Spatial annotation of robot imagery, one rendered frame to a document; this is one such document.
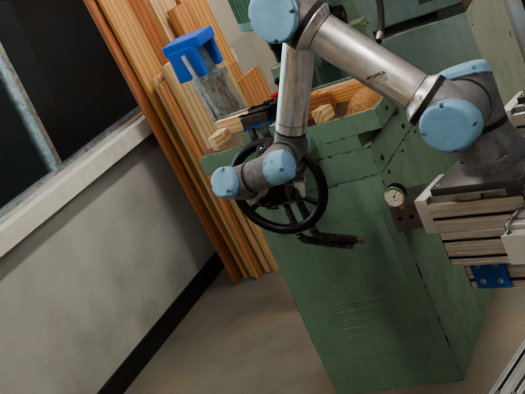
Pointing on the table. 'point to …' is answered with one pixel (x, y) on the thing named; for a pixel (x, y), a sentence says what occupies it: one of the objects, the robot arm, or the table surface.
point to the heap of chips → (362, 101)
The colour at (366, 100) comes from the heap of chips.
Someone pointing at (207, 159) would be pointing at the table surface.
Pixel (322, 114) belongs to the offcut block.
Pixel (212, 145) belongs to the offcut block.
